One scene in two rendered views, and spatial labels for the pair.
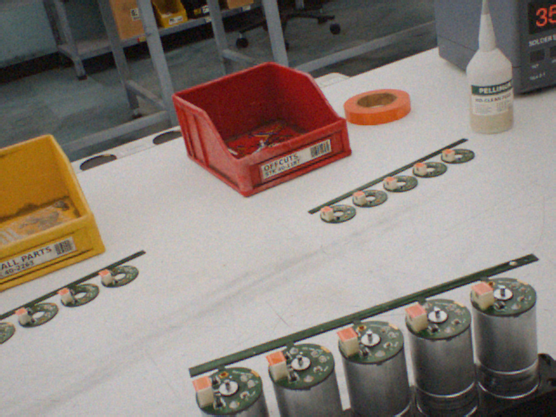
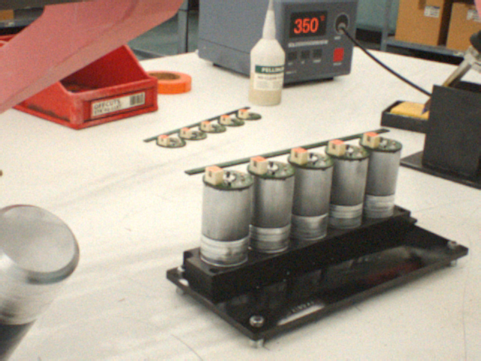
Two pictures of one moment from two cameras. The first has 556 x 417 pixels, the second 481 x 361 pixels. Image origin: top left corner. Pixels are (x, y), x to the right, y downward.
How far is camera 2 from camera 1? 0.21 m
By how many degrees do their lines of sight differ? 27
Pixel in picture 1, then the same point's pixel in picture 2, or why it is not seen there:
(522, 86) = not seen: hidden behind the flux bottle
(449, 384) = (354, 197)
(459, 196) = (263, 138)
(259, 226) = (103, 147)
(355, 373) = (305, 177)
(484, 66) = (267, 50)
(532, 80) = (287, 74)
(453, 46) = (216, 47)
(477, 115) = (257, 90)
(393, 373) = (328, 180)
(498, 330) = (382, 162)
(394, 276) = not seen: hidden behind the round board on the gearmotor
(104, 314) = not seen: outside the picture
